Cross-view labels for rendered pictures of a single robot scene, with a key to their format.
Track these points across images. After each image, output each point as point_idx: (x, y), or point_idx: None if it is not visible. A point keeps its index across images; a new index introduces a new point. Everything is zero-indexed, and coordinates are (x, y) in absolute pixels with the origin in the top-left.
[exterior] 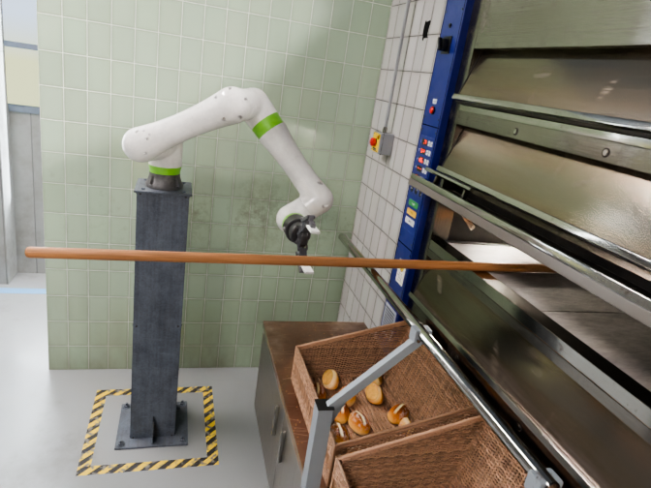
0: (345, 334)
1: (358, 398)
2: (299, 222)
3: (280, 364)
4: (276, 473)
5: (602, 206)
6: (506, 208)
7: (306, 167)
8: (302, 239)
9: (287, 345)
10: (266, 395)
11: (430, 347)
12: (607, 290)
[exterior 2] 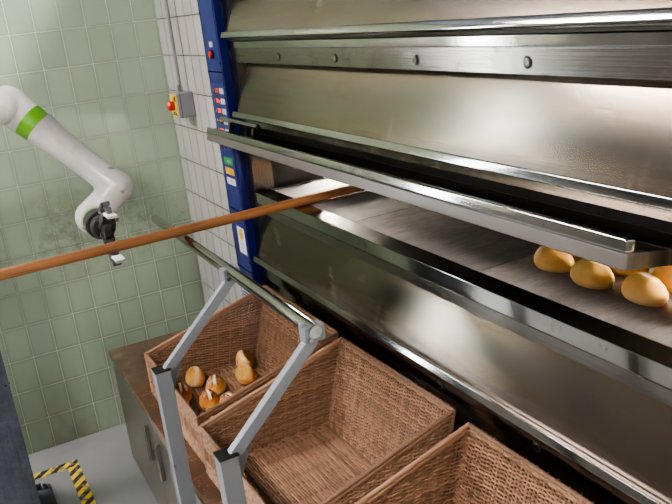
0: None
1: (230, 385)
2: (99, 214)
3: (137, 384)
4: (168, 499)
5: (347, 106)
6: (295, 134)
7: (90, 156)
8: (106, 231)
9: (142, 364)
10: (137, 429)
11: (235, 278)
12: (344, 174)
